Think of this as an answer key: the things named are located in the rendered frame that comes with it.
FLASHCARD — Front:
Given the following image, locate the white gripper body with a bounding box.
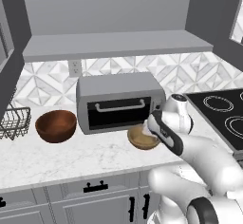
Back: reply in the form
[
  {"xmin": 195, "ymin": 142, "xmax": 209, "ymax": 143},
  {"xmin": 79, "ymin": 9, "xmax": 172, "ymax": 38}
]
[{"xmin": 142, "ymin": 120, "xmax": 156, "ymax": 138}]

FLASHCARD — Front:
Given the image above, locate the light tan bowl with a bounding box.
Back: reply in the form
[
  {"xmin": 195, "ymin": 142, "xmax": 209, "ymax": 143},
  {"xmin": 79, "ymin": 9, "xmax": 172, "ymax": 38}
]
[{"xmin": 126, "ymin": 123, "xmax": 162, "ymax": 151}]

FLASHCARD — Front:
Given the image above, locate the dark brown wooden bowl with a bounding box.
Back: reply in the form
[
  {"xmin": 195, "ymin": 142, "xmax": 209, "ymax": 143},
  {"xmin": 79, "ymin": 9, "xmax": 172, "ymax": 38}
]
[{"xmin": 34, "ymin": 109, "xmax": 78, "ymax": 144}]

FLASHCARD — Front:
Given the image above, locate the grey cabinet door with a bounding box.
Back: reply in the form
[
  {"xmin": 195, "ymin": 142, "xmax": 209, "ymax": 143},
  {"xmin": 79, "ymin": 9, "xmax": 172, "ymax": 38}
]
[
  {"xmin": 185, "ymin": 0, "xmax": 243, "ymax": 74},
  {"xmin": 0, "ymin": 0, "xmax": 32, "ymax": 121}
]

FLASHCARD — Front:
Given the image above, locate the black toaster oven door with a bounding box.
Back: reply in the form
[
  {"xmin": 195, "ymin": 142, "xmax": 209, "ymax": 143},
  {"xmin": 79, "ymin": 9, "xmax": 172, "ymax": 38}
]
[{"xmin": 85, "ymin": 97, "xmax": 152, "ymax": 131}]

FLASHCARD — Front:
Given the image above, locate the grey toaster oven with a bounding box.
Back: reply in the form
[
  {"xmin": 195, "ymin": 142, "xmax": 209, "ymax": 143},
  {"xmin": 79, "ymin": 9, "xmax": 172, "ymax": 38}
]
[{"xmin": 75, "ymin": 72, "xmax": 167, "ymax": 136}]

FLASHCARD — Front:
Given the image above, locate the grey drawer front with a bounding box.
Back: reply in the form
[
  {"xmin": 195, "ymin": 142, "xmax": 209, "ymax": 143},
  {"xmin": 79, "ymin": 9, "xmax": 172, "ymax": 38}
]
[
  {"xmin": 0, "ymin": 187, "xmax": 48, "ymax": 213},
  {"xmin": 47, "ymin": 172, "xmax": 140, "ymax": 204}
]

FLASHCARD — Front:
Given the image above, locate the black hob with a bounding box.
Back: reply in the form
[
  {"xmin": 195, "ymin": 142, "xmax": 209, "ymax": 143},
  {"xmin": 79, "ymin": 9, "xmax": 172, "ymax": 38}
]
[{"xmin": 182, "ymin": 88, "xmax": 243, "ymax": 154}]

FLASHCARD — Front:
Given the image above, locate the grey cupboard door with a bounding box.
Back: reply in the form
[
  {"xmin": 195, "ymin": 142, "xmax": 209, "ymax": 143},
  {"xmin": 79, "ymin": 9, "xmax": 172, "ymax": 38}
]
[
  {"xmin": 139, "ymin": 186, "xmax": 163, "ymax": 224},
  {"xmin": 51, "ymin": 188, "xmax": 140, "ymax": 224}
]

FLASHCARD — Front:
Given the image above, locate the grey toaster oven handle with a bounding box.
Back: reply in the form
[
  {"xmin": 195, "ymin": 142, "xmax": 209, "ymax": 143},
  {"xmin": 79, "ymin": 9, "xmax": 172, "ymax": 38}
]
[{"xmin": 94, "ymin": 99, "xmax": 146, "ymax": 113}]

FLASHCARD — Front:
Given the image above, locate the black cupboard door handle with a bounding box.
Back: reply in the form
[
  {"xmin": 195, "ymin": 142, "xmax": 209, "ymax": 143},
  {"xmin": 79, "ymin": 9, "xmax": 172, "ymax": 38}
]
[
  {"xmin": 141, "ymin": 193, "xmax": 151, "ymax": 220},
  {"xmin": 127, "ymin": 196, "xmax": 137, "ymax": 223}
]

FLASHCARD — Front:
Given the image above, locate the open grey wall cabinet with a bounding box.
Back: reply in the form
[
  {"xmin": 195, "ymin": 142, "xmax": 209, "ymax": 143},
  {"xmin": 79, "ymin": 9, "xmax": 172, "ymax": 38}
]
[{"xmin": 18, "ymin": 0, "xmax": 231, "ymax": 64}]

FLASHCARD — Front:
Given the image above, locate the white wall socket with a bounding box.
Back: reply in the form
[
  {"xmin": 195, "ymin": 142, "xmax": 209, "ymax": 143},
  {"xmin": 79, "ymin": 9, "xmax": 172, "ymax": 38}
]
[{"xmin": 68, "ymin": 59, "xmax": 83, "ymax": 78}]

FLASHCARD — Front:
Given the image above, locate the wire dish basket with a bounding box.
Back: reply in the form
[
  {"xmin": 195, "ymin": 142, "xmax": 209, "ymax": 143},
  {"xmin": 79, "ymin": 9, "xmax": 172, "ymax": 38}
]
[{"xmin": 0, "ymin": 104, "xmax": 32, "ymax": 141}]

